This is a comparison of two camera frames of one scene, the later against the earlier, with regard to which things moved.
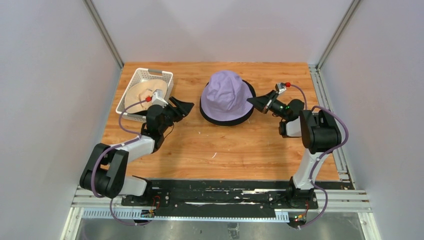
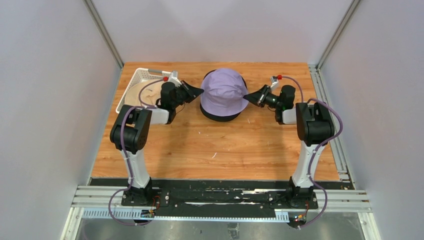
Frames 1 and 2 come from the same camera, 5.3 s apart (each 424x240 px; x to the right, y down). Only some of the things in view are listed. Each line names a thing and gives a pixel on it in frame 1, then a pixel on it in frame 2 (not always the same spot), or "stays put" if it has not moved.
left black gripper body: x=170 y=115 -> x=180 y=96
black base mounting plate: x=231 y=194 stays put
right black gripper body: x=277 y=107 stays put
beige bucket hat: x=228 y=123 -> x=224 y=90
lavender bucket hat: x=225 y=96 stays put
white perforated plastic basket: x=142 y=74 stays put
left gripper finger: x=183 y=108 -> x=190 y=92
